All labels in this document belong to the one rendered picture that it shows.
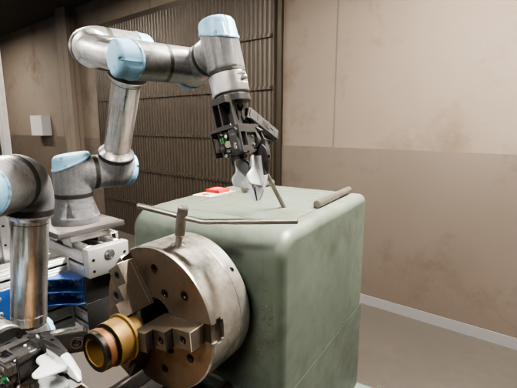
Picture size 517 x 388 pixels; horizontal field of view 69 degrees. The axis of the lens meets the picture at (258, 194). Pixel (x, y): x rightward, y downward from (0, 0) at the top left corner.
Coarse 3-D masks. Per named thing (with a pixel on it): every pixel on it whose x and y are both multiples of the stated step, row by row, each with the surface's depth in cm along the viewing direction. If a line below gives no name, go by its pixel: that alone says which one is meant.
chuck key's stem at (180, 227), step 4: (180, 208) 76; (184, 208) 76; (180, 212) 76; (184, 212) 76; (176, 216) 76; (180, 216) 76; (184, 216) 76; (176, 220) 76; (180, 220) 76; (184, 220) 76; (176, 224) 77; (180, 224) 76; (184, 224) 77; (176, 228) 77; (180, 228) 76; (184, 228) 77; (176, 232) 77; (180, 232) 77; (184, 232) 77; (176, 236) 77; (180, 236) 77; (176, 240) 78; (180, 240) 78; (176, 244) 78; (180, 244) 78
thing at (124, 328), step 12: (108, 324) 69; (120, 324) 70; (132, 324) 70; (84, 336) 68; (96, 336) 66; (108, 336) 67; (120, 336) 68; (132, 336) 70; (84, 348) 69; (96, 348) 70; (108, 348) 66; (120, 348) 68; (132, 348) 69; (96, 360) 69; (108, 360) 66; (120, 360) 68
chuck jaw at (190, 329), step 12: (168, 312) 78; (156, 324) 73; (168, 324) 72; (180, 324) 72; (192, 324) 72; (204, 324) 72; (216, 324) 73; (144, 336) 69; (156, 336) 71; (168, 336) 70; (180, 336) 70; (192, 336) 69; (204, 336) 72; (216, 336) 73; (144, 348) 70; (156, 348) 71; (168, 348) 70; (180, 348) 70; (192, 348) 69
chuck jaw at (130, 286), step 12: (120, 264) 77; (132, 264) 79; (120, 276) 77; (132, 276) 78; (120, 288) 75; (132, 288) 77; (144, 288) 79; (120, 300) 75; (132, 300) 75; (144, 300) 77; (108, 312) 74; (120, 312) 72; (132, 312) 74
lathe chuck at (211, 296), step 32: (160, 256) 76; (192, 256) 76; (160, 288) 77; (192, 288) 72; (224, 288) 76; (224, 320) 74; (160, 352) 80; (192, 352) 75; (224, 352) 76; (192, 384) 76
